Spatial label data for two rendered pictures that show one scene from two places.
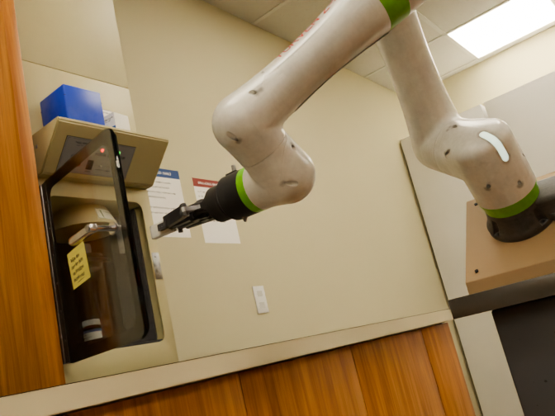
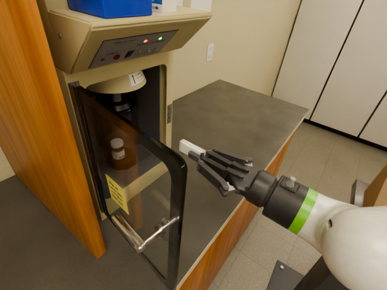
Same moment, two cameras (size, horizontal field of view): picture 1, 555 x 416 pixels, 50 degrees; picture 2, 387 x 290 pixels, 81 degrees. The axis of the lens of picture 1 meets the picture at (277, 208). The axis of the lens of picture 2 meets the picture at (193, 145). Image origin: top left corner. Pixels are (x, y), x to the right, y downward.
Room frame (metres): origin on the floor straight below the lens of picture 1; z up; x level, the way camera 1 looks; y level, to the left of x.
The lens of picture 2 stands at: (0.81, 0.27, 1.57)
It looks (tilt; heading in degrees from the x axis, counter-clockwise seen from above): 37 degrees down; 358
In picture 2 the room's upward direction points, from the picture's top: 6 degrees clockwise
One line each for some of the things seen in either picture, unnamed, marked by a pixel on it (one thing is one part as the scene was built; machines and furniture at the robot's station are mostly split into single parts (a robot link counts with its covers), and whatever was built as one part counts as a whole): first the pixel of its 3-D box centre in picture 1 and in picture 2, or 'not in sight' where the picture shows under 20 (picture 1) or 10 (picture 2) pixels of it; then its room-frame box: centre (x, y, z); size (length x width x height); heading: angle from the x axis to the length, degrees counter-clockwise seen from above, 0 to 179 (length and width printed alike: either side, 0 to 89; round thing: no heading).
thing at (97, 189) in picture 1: (88, 250); (128, 198); (1.12, 0.38, 1.19); 0.30 x 0.01 x 0.40; 47
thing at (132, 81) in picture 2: not in sight; (113, 71); (1.43, 0.49, 1.34); 0.18 x 0.18 x 0.05
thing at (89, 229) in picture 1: (91, 234); (136, 226); (1.05, 0.35, 1.20); 0.10 x 0.05 x 0.03; 47
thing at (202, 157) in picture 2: (187, 215); (220, 170); (1.19, 0.19, 1.23); 0.11 x 0.01 x 0.04; 57
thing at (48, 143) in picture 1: (106, 156); (146, 38); (1.33, 0.37, 1.46); 0.32 x 0.12 x 0.10; 145
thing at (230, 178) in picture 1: (239, 192); (283, 199); (1.12, 0.06, 1.23); 0.09 x 0.06 x 0.12; 145
